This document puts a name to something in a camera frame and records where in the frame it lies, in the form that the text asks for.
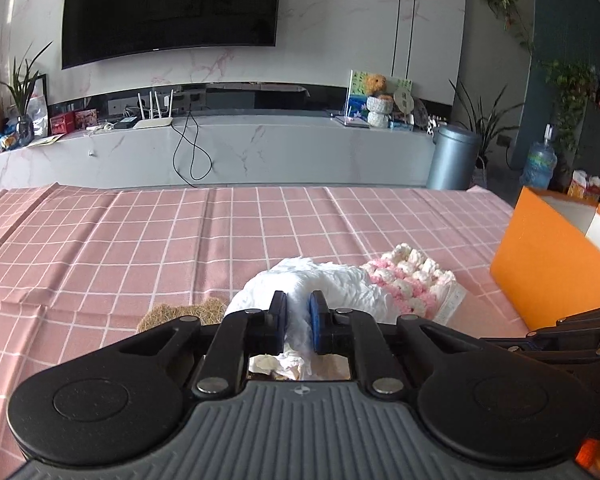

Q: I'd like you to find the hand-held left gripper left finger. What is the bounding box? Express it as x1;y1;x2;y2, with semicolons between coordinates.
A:
122;290;289;400

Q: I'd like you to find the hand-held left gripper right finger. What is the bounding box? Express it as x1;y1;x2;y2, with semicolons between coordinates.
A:
307;291;482;397

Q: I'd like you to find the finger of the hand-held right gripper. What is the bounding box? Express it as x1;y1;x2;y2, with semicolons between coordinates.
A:
557;302;600;328
525;326;600;365

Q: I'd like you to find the orange storage box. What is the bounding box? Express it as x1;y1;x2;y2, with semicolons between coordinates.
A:
490;186;600;331

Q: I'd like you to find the pink white crochet toy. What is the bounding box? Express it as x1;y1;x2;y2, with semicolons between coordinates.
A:
359;243;467;324

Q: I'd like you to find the red white carton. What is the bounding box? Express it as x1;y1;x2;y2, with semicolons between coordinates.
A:
567;170;600;202

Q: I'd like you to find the blue water jug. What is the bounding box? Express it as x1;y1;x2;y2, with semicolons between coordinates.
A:
520;124;559;191

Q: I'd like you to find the pink checked tablecloth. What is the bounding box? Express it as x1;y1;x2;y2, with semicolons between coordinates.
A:
0;185;600;480

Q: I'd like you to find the marble television console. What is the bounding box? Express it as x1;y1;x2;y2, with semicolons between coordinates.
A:
0;110;437;202

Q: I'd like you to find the grey metal trash can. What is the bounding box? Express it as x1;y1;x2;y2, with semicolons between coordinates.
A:
426;125;481;191

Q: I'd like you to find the green leafy potted plant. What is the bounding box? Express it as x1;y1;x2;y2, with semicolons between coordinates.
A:
542;60;600;153

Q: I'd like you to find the long-leaf potted plant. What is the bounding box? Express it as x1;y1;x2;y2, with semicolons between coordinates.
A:
447;79;526;172

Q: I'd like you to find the green blue picture book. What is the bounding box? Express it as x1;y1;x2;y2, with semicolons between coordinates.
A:
346;70;414;127

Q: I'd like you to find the white router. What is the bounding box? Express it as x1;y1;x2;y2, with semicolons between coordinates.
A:
132;89;175;130

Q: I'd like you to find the brown teddy bear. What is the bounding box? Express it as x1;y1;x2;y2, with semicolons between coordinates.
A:
362;75;389;97

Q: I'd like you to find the yellow envelope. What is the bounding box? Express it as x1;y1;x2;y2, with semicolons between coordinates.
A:
26;133;67;149

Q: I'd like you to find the hanging vine plant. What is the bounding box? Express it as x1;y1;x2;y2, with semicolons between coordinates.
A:
477;0;536;56

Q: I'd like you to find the green plant in glass vase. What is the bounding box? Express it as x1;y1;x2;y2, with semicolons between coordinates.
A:
0;42;53;148

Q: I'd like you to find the black power cable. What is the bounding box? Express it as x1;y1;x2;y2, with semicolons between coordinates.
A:
172;105;213;181

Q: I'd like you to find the black wall television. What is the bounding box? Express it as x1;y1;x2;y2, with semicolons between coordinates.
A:
61;0;283;70

